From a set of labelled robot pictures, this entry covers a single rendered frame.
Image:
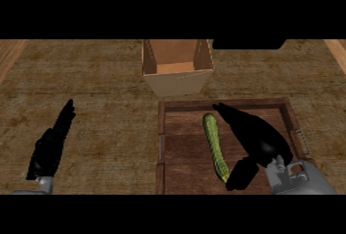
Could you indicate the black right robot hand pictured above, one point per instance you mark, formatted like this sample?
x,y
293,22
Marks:
x,y
260,134

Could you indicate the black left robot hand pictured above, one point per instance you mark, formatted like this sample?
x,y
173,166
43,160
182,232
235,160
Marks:
x,y
49,149

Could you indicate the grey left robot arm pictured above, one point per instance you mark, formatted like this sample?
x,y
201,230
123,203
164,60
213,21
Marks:
x,y
37,186

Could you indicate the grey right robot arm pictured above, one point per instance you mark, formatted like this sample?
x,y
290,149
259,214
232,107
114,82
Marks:
x,y
297,179

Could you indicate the long green squash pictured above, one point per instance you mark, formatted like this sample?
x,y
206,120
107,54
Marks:
x,y
215,146

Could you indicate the brown wooden tray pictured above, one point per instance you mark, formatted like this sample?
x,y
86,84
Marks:
x,y
189,146

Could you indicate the open cardboard box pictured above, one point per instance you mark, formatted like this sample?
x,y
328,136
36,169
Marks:
x,y
176,70

